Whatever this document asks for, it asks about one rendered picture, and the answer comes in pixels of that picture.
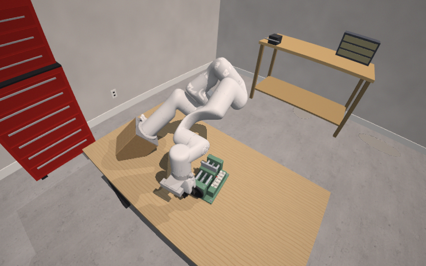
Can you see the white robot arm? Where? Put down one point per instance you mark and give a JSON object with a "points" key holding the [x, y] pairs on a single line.
{"points": [[201, 103]]}

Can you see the green slide mechanism with black handwheel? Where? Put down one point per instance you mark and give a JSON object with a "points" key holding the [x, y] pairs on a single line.
{"points": [[210, 179]]}

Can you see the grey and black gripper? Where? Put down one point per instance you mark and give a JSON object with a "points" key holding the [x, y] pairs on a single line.
{"points": [[189, 186]]}

